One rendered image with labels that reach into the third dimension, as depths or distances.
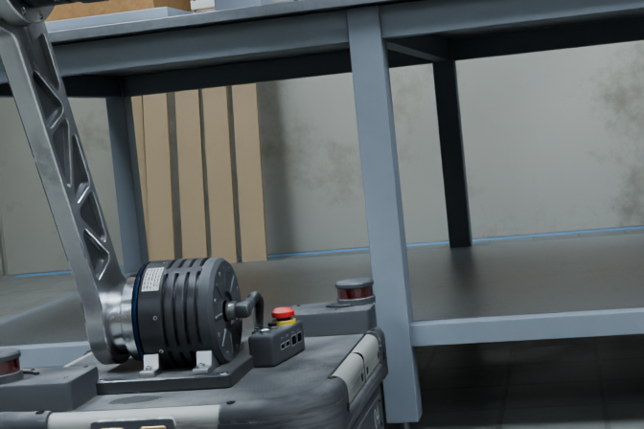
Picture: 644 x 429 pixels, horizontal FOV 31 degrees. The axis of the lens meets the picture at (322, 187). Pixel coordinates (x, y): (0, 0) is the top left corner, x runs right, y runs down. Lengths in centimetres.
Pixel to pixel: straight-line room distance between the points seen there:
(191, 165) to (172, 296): 369
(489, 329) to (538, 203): 346
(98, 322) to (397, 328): 62
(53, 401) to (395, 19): 92
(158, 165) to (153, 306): 367
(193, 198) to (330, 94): 86
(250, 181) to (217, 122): 32
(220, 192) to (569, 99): 168
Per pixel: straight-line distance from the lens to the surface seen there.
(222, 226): 534
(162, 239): 535
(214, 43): 221
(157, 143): 541
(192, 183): 539
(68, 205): 170
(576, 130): 557
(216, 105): 541
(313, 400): 160
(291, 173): 573
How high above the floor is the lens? 60
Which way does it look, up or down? 3 degrees down
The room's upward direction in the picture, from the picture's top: 6 degrees counter-clockwise
